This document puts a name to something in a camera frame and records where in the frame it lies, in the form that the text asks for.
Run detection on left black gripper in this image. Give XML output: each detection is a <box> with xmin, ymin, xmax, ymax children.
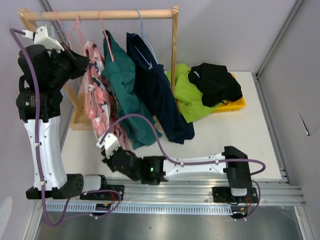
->
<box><xmin>47</xmin><ymin>42</ymin><xmax>90</xmax><ymax>89</ymax></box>

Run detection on pink hanger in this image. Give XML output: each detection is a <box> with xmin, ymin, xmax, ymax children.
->
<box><xmin>98</xmin><ymin>10</ymin><xmax>115</xmax><ymax>62</ymax></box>
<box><xmin>55</xmin><ymin>10</ymin><xmax>73</xmax><ymax>50</ymax></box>
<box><xmin>64</xmin><ymin>15</ymin><xmax>85</xmax><ymax>50</ymax></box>

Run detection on teal green shorts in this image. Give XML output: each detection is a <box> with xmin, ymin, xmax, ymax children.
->
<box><xmin>102</xmin><ymin>30</ymin><xmax>156</xmax><ymax>149</ymax></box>

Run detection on pink patterned shorts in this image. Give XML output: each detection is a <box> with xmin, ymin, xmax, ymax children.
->
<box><xmin>83</xmin><ymin>40</ymin><xmax>118</xmax><ymax>139</ymax></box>

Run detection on lime green shorts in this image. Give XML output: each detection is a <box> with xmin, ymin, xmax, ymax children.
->
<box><xmin>166</xmin><ymin>63</ymin><xmax>222</xmax><ymax>123</ymax></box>

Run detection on black shorts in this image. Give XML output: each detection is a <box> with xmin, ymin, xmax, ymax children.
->
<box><xmin>188</xmin><ymin>62</ymin><xmax>243</xmax><ymax>107</ymax></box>

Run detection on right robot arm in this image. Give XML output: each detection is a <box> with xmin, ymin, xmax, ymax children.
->
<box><xmin>102</xmin><ymin>146</ymin><xmax>253</xmax><ymax>202</ymax></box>

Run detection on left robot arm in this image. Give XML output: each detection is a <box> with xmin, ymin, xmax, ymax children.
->
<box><xmin>16</xmin><ymin>44</ymin><xmax>109</xmax><ymax>200</ymax></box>

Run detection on navy blue shorts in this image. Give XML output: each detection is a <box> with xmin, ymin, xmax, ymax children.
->
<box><xmin>126</xmin><ymin>33</ymin><xmax>195</xmax><ymax>144</ymax></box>

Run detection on wooden clothes rack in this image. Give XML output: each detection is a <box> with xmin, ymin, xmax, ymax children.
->
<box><xmin>18</xmin><ymin>5</ymin><xmax>179</xmax><ymax>131</ymax></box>

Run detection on yellow plastic tray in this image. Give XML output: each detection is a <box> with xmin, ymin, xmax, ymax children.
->
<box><xmin>211</xmin><ymin>72</ymin><xmax>246</xmax><ymax>114</ymax></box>

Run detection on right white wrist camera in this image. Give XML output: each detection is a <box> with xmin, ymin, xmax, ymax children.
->
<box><xmin>96</xmin><ymin>133</ymin><xmax>121</xmax><ymax>159</ymax></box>

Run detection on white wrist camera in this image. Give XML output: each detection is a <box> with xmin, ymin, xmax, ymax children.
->
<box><xmin>22</xmin><ymin>24</ymin><xmax>65</xmax><ymax>53</ymax></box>
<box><xmin>96</xmin><ymin>133</ymin><xmax>121</xmax><ymax>159</ymax></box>

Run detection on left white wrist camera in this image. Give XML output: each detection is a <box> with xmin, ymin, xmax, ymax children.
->
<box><xmin>22</xmin><ymin>24</ymin><xmax>65</xmax><ymax>53</ymax></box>

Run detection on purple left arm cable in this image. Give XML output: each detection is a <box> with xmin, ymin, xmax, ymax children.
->
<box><xmin>9</xmin><ymin>27</ymin><xmax>123</xmax><ymax>228</ymax></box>

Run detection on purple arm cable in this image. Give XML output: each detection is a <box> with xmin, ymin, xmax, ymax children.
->
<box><xmin>9</xmin><ymin>27</ymin><xmax>123</xmax><ymax>228</ymax></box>
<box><xmin>99</xmin><ymin>113</ymin><xmax>266</xmax><ymax>221</ymax></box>

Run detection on slotted cable duct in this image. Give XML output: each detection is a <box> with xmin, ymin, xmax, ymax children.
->
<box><xmin>46</xmin><ymin>202</ymin><xmax>233</xmax><ymax>216</ymax></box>

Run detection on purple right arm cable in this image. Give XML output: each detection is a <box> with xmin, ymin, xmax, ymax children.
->
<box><xmin>99</xmin><ymin>113</ymin><xmax>266</xmax><ymax>221</ymax></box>

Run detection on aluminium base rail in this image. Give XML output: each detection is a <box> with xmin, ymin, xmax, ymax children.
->
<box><xmin>107</xmin><ymin>177</ymin><xmax>306</xmax><ymax>206</ymax></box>

